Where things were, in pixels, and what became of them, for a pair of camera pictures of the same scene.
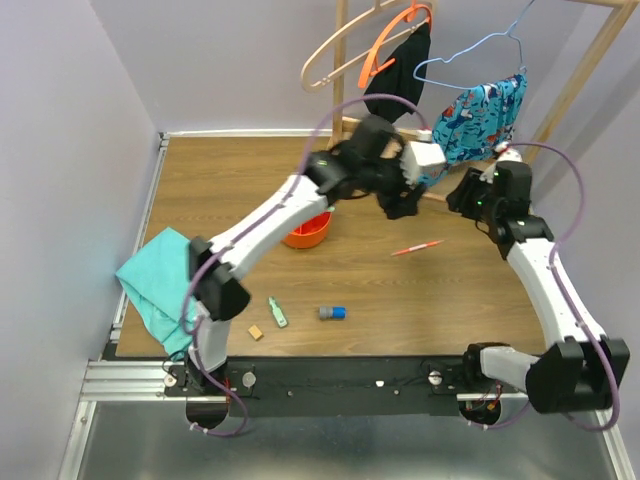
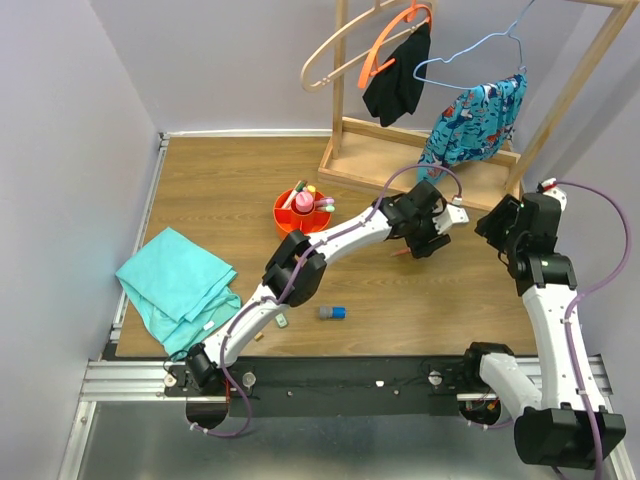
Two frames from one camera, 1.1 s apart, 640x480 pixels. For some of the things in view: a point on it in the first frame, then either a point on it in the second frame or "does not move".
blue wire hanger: x=505 y=34 does not move
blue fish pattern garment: x=472 y=124 does not move
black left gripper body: x=389 y=186 -> x=421 y=231
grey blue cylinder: x=332 y=313 does not move
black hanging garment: x=403 y=79 does not move
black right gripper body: x=471 y=198 -> x=499 y=234
